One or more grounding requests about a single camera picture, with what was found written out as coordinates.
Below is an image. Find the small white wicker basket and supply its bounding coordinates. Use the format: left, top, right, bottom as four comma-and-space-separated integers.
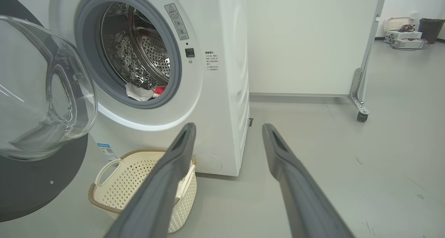
383, 17, 412, 32

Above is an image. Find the white electronic device box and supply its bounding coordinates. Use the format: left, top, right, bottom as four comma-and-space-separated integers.
391, 39, 426, 50
385, 30, 423, 42

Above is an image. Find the dark round glass washer door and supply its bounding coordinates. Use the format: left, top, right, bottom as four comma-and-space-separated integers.
0, 0, 98, 223

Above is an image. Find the dark grey waste bin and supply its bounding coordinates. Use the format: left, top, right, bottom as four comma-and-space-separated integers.
418, 18, 445, 45

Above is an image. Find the white front-load washing machine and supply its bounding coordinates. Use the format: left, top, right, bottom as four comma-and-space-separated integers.
0, 0, 251, 177

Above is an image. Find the metal leg with caster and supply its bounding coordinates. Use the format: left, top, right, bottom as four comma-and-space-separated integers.
349, 68, 371, 123

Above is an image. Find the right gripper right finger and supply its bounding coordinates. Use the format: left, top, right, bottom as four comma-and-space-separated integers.
262, 123, 355, 238

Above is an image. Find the grey warning sticker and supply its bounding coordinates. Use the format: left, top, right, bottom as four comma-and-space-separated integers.
164, 3, 190, 41

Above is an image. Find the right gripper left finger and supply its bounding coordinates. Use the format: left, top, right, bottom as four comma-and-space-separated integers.
104, 122, 197, 238

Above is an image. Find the grey rubber door gasket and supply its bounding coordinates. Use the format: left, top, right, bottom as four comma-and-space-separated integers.
74, 0, 183, 110

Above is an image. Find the steel perforated washer drum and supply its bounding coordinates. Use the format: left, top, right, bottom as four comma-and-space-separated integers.
100, 1, 171, 91

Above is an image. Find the white partition panel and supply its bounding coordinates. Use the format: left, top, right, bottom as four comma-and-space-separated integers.
245, 0, 388, 97

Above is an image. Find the blue energy label sticker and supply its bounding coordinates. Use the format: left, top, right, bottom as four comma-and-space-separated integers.
97, 143, 119, 161

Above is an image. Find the cream perforated laundry basket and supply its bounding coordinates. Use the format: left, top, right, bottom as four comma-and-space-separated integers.
88, 149, 197, 233

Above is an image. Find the white garment with red stripes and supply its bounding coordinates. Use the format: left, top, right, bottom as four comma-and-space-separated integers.
125, 82, 155, 102

